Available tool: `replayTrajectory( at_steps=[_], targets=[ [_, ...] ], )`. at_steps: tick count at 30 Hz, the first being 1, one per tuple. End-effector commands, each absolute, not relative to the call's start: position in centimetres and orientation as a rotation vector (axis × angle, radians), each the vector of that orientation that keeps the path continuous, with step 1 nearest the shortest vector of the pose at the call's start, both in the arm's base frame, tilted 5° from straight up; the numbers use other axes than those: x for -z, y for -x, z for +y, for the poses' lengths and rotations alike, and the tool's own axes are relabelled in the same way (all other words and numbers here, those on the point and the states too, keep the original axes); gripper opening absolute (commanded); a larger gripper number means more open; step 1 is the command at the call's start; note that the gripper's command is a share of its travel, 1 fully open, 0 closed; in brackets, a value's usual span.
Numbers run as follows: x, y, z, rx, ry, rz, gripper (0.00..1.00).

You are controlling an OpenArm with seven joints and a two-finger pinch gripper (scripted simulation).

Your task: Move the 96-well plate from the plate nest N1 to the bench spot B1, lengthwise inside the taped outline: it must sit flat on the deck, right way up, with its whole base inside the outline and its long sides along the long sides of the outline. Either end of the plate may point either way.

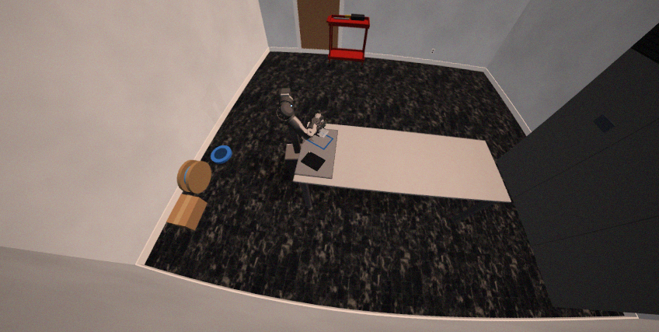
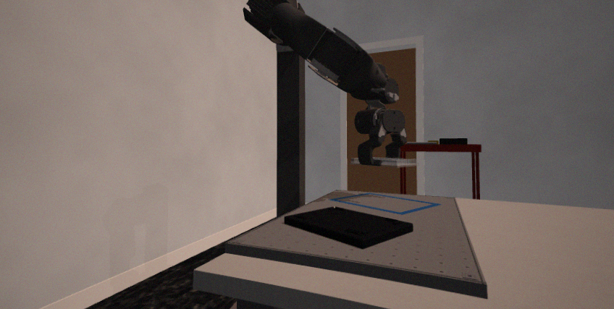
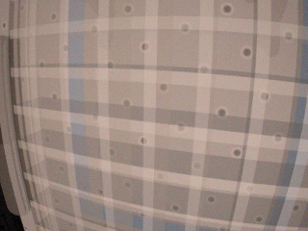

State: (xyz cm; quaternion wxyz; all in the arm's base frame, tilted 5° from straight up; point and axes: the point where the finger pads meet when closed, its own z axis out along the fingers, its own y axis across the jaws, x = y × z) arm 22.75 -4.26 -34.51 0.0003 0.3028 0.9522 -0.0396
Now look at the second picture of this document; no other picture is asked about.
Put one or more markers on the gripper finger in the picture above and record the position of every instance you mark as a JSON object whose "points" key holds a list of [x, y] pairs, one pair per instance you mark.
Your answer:
{"points": [[393, 148], [377, 135]]}

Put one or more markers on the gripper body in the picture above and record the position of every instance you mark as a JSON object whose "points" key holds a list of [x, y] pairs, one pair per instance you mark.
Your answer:
{"points": [[392, 120]]}

